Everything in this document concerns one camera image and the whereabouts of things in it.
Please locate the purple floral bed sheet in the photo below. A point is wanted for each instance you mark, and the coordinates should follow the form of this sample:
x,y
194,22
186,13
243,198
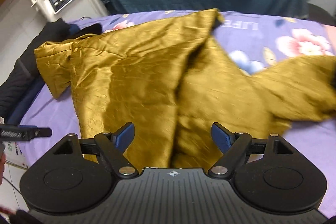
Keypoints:
x,y
255,42

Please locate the black quilted jacket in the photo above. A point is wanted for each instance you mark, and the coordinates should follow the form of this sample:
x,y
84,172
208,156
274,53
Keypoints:
x,y
25,70

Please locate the gold satin jacket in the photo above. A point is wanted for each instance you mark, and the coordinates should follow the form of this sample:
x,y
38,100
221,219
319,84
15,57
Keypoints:
x,y
173,80

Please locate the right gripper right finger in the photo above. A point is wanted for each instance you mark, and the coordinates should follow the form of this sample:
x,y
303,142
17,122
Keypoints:
x,y
222,137

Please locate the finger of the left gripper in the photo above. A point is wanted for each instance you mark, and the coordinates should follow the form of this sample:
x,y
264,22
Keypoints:
x,y
23,133

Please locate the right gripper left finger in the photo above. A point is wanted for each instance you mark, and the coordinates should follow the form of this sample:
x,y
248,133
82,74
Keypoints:
x,y
123,137

